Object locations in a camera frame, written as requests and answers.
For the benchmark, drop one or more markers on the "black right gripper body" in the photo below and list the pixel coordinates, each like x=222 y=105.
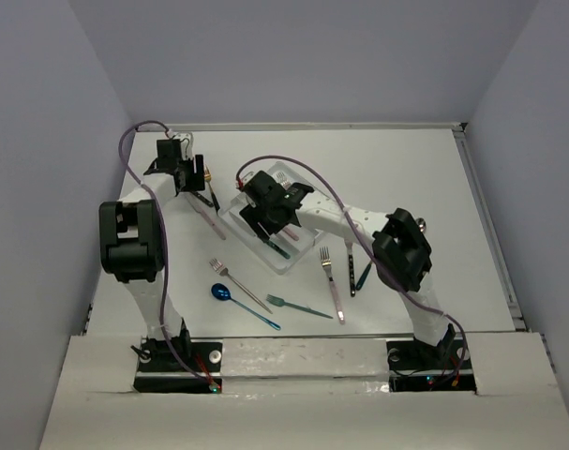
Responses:
x=261 y=214

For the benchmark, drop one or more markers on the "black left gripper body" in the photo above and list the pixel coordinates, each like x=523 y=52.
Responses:
x=193 y=182

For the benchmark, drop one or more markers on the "teal handled knife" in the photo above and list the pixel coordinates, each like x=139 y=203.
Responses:
x=279 y=250

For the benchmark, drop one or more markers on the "pink handled knife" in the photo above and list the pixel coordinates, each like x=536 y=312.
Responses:
x=200 y=211

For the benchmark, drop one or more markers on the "pink handled fork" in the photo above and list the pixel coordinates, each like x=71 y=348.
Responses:
x=327 y=268

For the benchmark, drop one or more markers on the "teal slim fork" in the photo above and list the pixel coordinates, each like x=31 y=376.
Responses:
x=281 y=303

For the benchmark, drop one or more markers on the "pink handled spoon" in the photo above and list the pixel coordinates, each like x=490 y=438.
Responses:
x=293 y=235

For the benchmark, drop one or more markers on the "dark marbled handled knife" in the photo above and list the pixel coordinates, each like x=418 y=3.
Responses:
x=203 y=199

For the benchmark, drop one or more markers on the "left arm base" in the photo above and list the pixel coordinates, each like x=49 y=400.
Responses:
x=185 y=366

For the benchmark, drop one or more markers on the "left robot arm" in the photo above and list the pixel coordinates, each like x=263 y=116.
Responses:
x=133 y=237

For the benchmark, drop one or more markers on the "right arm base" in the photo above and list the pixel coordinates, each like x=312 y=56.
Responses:
x=411 y=371

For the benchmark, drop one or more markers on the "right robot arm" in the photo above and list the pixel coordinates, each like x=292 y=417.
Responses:
x=393 y=241

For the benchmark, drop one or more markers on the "white cutlery tray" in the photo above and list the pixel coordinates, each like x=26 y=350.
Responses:
x=309 y=238

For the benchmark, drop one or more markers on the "silver slim fork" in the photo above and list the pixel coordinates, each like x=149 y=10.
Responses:
x=223 y=271

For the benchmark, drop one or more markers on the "blue spoon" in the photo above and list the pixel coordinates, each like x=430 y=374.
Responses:
x=222 y=293

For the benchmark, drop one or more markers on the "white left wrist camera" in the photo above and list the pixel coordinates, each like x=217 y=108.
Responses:
x=185 y=140

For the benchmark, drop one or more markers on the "teal handled fork in tray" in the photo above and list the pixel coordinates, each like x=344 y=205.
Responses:
x=283 y=179

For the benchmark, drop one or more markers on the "gold fork green handle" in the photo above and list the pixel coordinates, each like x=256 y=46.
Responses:
x=208 y=181

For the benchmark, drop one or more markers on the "dark dotted handled fork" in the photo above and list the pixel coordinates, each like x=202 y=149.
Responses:
x=350 y=260

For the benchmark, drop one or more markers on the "gold spoon green handle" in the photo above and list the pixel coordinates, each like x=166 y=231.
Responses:
x=363 y=277

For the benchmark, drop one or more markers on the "teal handled spoon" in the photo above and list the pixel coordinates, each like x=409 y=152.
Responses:
x=422 y=225

